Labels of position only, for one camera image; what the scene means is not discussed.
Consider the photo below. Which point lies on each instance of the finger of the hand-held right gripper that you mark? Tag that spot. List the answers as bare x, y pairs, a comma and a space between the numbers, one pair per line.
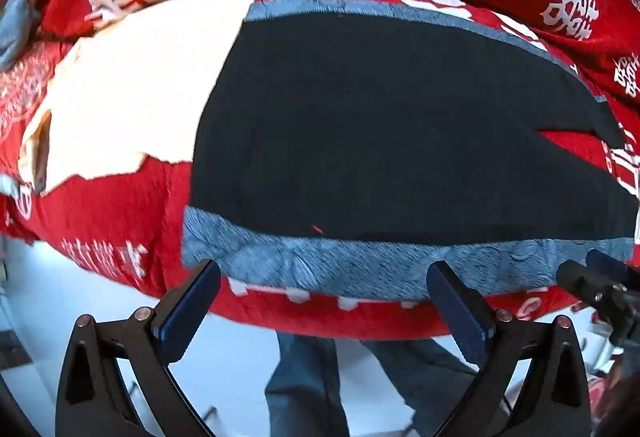
612, 264
580, 279

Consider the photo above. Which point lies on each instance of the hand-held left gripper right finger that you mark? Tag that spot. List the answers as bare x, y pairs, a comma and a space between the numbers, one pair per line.
461, 314

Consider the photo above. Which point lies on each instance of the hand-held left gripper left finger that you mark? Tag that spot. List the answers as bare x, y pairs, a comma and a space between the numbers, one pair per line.
192, 309

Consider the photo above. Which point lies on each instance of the black pants with grey trim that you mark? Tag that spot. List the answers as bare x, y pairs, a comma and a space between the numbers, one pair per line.
375, 117

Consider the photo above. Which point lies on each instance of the red printed blanket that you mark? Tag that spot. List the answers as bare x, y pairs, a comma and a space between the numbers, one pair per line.
125, 217

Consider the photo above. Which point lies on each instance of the person's blue jeans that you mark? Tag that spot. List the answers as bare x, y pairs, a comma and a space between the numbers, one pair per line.
305, 387

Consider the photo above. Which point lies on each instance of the cream cloth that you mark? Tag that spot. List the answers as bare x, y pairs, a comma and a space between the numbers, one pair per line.
140, 82

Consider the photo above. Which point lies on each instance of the grey cloth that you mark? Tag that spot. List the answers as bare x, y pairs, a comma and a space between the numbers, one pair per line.
17, 32

